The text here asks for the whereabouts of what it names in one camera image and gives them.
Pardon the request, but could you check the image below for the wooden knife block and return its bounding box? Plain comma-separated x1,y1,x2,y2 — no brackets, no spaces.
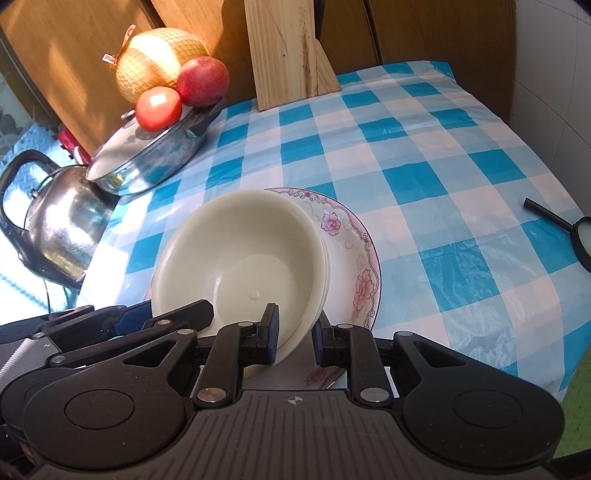
244,0,342,112

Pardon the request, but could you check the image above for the red plastic item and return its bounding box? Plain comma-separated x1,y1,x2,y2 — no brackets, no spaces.
55,128,92,165

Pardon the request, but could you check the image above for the red tomato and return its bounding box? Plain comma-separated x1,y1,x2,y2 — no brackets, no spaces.
135,87,182,132

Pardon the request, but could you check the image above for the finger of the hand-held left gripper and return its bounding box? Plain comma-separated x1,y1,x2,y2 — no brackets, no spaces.
46,299,216,368
34,304,154,345

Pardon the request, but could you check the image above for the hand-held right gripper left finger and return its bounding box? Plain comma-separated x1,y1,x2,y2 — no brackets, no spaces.
122,303,281,408

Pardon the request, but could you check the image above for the steel pan with black handles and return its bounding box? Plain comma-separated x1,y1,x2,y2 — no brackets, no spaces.
85,99,225,197

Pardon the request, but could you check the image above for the steel kettle with black handle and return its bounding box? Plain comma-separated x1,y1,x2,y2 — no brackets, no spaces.
0,149,116,291

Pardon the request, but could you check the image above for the red apple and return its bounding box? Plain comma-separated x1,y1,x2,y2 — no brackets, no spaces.
177,56,230,108

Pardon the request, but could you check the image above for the glass pan lid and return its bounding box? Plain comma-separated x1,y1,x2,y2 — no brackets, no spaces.
86,108,186,182

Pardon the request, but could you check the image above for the pomelo in yellow net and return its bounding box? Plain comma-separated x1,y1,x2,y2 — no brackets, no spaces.
102,25,211,106

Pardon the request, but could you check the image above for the blue white checkered tablecloth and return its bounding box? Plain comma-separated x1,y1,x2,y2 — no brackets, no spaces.
76,60,591,408

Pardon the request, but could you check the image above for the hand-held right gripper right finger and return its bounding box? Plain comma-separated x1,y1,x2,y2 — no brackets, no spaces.
311,314,462,407

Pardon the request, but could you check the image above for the deep pink floral plate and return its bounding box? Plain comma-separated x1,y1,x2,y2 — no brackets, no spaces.
148,186,383,389

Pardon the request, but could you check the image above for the brown wooden panel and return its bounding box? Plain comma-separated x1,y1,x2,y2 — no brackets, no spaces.
365,0,519,121
0,0,160,153
148,0,370,103

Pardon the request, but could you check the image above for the blue foam mat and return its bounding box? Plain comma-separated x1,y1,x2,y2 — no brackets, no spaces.
13,121,62,163

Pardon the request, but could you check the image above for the black magnifying glass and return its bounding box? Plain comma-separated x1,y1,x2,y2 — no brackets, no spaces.
524,198,591,273

